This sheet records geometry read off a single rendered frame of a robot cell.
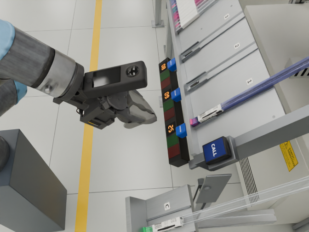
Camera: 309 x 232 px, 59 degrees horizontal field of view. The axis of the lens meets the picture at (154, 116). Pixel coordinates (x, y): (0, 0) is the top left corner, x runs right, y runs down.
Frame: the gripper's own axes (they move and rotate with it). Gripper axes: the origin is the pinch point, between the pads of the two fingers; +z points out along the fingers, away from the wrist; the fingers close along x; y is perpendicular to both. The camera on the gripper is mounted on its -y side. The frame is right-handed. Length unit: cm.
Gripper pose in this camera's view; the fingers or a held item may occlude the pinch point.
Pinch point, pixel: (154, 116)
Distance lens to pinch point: 59.2
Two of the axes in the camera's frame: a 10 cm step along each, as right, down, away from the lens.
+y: -7.1, 4.4, 5.5
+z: 7.0, 3.6, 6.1
